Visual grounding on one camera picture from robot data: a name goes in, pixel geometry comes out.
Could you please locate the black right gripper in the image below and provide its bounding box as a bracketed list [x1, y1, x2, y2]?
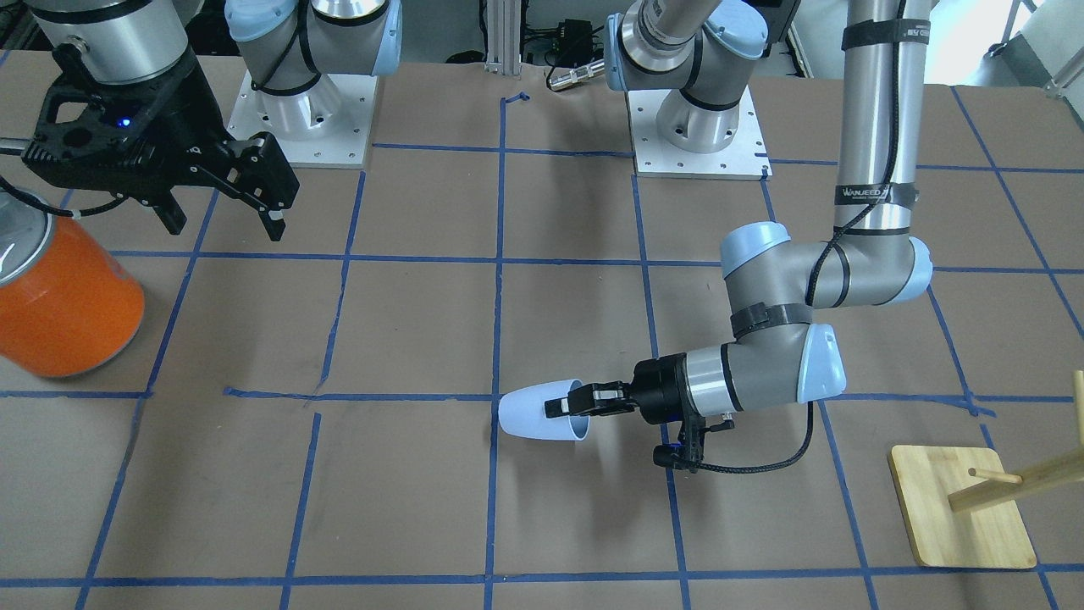
[22, 47, 301, 242]

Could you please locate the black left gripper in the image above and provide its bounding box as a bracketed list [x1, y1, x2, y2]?
[545, 354, 688, 424]

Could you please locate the light blue plastic cup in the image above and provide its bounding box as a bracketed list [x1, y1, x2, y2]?
[498, 379, 591, 441]

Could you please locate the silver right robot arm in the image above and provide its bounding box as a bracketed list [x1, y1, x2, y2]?
[22, 1, 402, 241]

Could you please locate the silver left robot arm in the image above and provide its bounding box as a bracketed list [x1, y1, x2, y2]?
[534, 1, 932, 424]

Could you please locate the orange can-shaped container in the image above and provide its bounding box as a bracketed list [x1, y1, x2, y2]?
[1, 193, 146, 378]

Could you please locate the metal connector plug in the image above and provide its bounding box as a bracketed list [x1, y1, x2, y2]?
[546, 59, 606, 92]

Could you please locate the wooden mug tree stand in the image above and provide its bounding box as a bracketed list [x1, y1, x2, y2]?
[888, 369, 1084, 569]

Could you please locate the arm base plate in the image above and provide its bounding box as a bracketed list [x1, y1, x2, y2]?
[627, 88, 773, 180]
[227, 73, 380, 169]

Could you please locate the aluminium frame post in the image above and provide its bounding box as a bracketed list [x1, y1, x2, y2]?
[483, 0, 522, 80]

